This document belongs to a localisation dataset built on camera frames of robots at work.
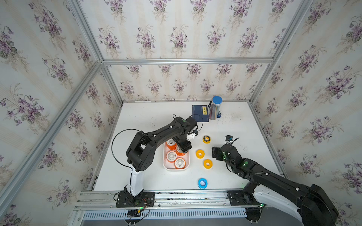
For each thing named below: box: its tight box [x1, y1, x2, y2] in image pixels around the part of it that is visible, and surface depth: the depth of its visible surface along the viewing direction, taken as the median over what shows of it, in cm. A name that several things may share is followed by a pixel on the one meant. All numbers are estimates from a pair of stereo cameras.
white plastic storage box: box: [162, 142, 190, 171], surface depth 86 cm
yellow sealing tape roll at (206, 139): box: [202, 135, 212, 145], surface depth 97 cm
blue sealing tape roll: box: [197, 177, 208, 190], surface depth 80 cm
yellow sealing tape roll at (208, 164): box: [203, 159, 214, 170], surface depth 87 cm
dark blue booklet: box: [192, 104, 209, 122], surface depth 113 cm
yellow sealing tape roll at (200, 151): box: [195, 149, 206, 159], surface depth 92 cm
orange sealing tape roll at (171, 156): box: [165, 150, 178, 163], surface depth 88 cm
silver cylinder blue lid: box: [208, 96, 223, 121], surface depth 100 cm
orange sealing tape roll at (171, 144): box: [165, 138, 178, 151], surface depth 92 cm
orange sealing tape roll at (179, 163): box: [174, 157, 187, 170], surface depth 86 cm
